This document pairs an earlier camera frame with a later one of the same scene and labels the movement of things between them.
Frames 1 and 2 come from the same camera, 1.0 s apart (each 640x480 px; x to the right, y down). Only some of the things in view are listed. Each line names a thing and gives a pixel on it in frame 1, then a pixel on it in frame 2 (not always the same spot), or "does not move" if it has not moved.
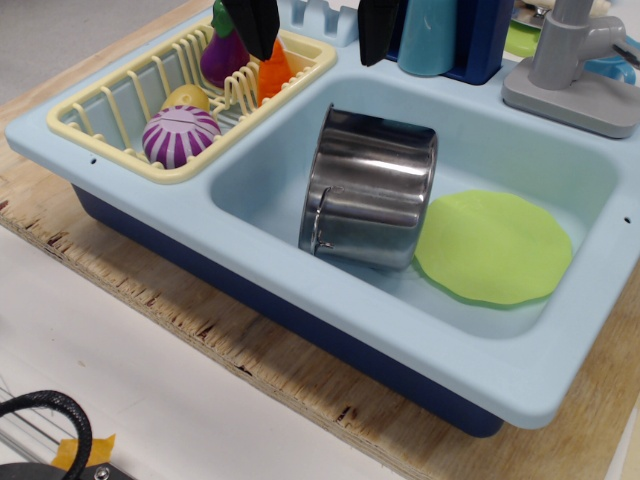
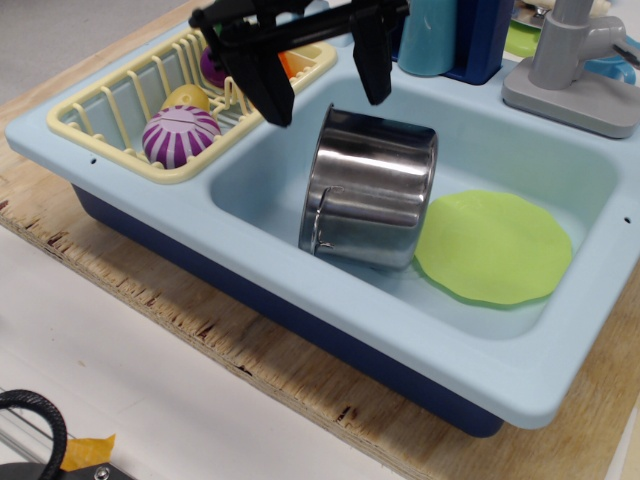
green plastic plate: x=493 y=246 does not move
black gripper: x=257 y=22 to x=245 y=29
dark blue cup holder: x=483 y=31 does not move
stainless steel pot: x=367 y=189 does not move
